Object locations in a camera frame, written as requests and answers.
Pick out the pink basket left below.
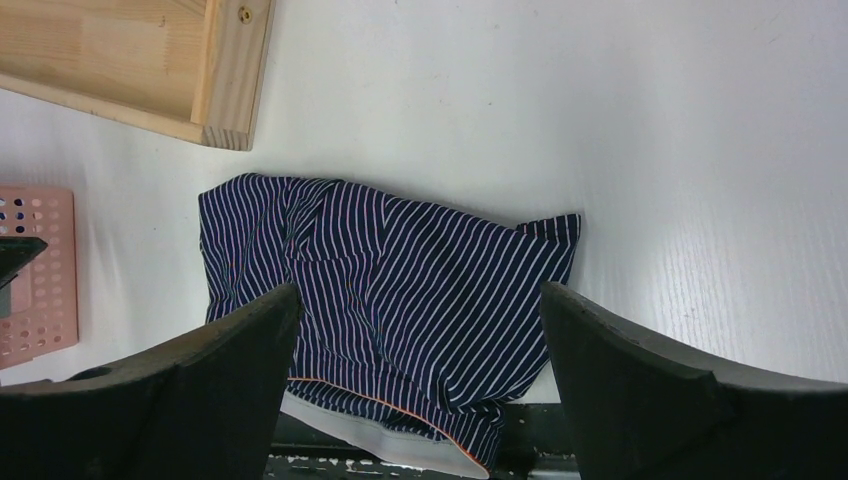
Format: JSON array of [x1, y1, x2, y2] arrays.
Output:
[[1, 185, 79, 369]]

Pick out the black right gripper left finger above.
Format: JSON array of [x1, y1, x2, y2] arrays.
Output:
[[1, 285, 301, 479]]

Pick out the wooden hanger rack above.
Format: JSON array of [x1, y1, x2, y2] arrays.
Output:
[[1, 0, 276, 151]]

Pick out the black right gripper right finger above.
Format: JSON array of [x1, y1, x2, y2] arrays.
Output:
[[540, 282, 847, 479]]

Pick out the navy striped boxer underwear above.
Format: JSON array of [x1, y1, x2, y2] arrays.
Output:
[[199, 174, 582, 467]]

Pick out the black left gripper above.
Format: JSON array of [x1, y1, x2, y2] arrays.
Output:
[[1, 236, 47, 318]]

